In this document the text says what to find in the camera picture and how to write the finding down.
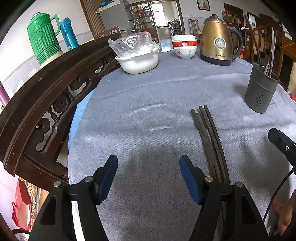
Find dark chopstick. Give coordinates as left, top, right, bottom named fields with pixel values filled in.
left=244, top=15, right=263, bottom=72
left=268, top=28, right=277, bottom=77
left=204, top=105, right=230, bottom=184
left=196, top=112, right=223, bottom=182
left=264, top=27, right=274, bottom=75
left=199, top=106, right=226, bottom=183
left=190, top=108, right=219, bottom=181

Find person's right hand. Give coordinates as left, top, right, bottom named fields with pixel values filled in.
left=272, top=190, right=296, bottom=235

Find grey metal utensil holder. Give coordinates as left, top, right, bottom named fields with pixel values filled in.
left=244, top=63, right=279, bottom=113

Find grey table cloth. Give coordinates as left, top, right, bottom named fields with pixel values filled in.
left=68, top=52, right=295, bottom=240

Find dark carved wooden sideboard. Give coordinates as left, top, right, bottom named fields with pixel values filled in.
left=1, top=34, right=120, bottom=190

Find gold electric kettle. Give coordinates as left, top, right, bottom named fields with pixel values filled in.
left=200, top=14, right=243, bottom=66

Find purple water bottle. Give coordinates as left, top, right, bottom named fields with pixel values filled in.
left=0, top=82, right=10, bottom=107

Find white bowl with plastic bag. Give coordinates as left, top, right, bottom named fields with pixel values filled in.
left=108, top=32, right=160, bottom=74

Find stacked red white bowls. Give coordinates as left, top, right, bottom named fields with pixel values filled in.
left=171, top=35, right=198, bottom=59

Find blue thermos bottle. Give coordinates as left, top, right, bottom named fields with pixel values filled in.
left=60, top=18, right=79, bottom=50

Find green thermos jug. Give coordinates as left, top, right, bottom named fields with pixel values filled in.
left=27, top=12, right=63, bottom=68

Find grey refrigerator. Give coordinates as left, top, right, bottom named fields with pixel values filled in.
left=96, top=0, right=132, bottom=34

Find black cable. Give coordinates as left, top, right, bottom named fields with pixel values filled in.
left=263, top=167, right=296, bottom=223

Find wooden chair by wall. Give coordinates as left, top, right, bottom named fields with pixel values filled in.
left=189, top=19, right=201, bottom=40

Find framed wall picture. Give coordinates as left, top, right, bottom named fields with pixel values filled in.
left=197, top=0, right=210, bottom=11

